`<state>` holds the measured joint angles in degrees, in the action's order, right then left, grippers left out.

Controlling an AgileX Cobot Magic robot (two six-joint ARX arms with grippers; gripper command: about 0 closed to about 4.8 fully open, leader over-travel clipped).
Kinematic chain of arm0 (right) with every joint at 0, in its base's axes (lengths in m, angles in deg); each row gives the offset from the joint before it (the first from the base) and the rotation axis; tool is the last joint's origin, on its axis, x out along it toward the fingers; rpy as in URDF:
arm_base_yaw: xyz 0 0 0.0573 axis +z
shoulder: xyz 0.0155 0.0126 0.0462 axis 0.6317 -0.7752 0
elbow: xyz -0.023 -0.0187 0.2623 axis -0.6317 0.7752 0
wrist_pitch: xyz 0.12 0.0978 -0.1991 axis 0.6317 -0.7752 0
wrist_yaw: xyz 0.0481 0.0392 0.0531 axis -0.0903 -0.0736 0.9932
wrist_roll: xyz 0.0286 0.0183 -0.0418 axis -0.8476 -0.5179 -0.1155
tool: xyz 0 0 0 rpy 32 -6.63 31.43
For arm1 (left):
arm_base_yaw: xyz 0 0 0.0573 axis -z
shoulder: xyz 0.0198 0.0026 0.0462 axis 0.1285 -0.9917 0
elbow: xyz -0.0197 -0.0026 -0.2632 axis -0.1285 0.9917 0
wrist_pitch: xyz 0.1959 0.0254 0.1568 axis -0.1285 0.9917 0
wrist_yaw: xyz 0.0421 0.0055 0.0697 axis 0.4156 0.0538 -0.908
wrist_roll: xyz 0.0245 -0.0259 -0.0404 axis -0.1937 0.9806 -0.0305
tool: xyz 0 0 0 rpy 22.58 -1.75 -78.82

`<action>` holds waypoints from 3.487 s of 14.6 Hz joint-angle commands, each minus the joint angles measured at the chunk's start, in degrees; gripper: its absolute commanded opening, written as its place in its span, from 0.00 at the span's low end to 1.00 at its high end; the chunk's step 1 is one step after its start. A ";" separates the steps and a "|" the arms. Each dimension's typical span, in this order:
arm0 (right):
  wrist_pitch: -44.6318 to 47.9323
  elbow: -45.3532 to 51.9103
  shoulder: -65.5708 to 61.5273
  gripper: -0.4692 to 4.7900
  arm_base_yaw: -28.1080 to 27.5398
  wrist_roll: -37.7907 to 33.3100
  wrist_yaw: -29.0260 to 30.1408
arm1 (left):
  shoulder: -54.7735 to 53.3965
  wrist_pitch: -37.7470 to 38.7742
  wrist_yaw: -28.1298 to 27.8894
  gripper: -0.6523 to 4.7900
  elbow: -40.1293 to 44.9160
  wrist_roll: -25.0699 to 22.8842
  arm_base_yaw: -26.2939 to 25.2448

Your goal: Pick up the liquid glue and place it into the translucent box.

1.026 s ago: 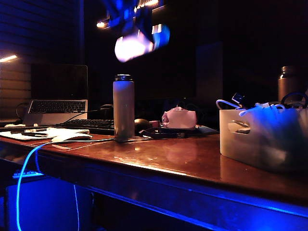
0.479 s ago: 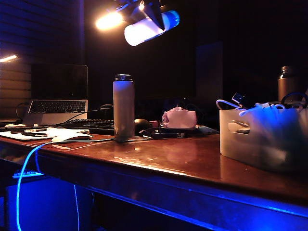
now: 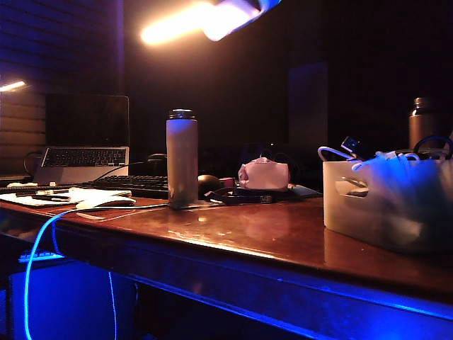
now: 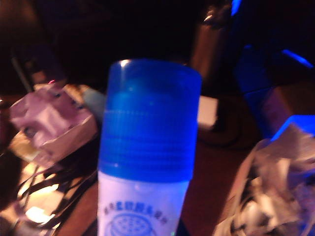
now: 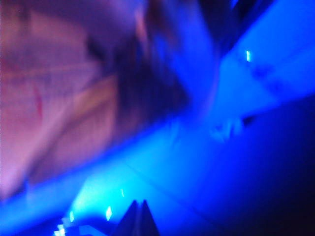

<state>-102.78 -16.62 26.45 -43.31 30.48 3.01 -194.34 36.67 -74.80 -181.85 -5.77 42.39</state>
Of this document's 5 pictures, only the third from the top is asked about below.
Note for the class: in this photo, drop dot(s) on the translucent plastic storage box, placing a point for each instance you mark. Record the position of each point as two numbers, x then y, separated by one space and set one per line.
382 212

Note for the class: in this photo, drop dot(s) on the small pink cube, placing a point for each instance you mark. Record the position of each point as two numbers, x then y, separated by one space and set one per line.
226 182

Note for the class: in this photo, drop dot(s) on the black computer mouse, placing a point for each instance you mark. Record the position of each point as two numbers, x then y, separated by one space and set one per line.
209 184

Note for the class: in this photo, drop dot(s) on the grey thermos bottle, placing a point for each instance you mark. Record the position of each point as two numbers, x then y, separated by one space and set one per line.
182 159

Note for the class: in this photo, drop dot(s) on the black keyboard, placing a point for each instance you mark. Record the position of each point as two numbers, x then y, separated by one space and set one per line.
124 184

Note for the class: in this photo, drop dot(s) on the white oval case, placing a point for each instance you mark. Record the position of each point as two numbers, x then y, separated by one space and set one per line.
106 203

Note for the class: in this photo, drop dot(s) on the small black clip device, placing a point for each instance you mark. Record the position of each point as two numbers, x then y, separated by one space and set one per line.
352 145

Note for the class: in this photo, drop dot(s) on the white paper stack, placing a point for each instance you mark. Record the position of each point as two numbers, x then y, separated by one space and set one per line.
88 195

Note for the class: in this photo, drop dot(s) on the silver laptop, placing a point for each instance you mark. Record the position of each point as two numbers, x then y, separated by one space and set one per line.
85 156

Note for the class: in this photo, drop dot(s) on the desk lamp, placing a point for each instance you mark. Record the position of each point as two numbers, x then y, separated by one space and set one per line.
219 17

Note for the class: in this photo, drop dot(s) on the black pen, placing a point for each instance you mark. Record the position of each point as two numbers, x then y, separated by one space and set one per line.
39 193

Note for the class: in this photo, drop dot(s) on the dark metal bottle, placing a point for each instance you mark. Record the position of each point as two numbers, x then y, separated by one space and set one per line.
423 124

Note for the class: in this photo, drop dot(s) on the cabinet under desk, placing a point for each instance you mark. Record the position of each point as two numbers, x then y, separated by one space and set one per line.
70 301

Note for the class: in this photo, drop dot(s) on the keyboard under desk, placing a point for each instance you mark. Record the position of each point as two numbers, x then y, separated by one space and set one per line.
39 255

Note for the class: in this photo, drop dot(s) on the wall light strip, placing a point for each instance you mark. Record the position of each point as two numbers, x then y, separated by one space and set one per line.
12 86

